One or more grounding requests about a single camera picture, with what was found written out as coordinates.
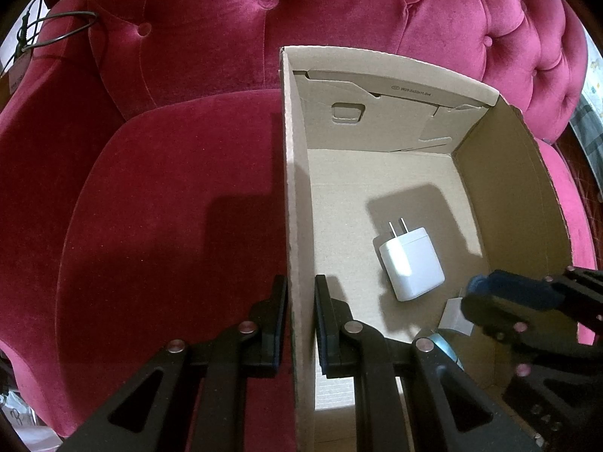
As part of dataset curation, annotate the black cable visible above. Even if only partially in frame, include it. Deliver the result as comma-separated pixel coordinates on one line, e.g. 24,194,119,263
0,0,100,79

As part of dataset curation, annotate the brown cardboard box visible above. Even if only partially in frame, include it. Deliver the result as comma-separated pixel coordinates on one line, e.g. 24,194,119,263
280,46,572,451

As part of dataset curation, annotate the blue key fob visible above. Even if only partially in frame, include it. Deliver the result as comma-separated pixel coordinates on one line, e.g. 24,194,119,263
466,275,491,296

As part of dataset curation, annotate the small white plug adapter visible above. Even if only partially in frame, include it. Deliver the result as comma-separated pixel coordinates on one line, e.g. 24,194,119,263
438,297,474,337

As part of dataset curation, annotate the large white wall charger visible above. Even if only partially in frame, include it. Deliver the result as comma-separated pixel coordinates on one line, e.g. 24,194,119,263
379,217,445,302

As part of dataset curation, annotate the grey patterned cloth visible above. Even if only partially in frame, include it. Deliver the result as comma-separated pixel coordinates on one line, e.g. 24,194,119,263
569,95,603,192

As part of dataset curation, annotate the red velvet tufted armchair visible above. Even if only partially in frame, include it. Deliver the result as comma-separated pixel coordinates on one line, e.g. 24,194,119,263
1,0,596,451

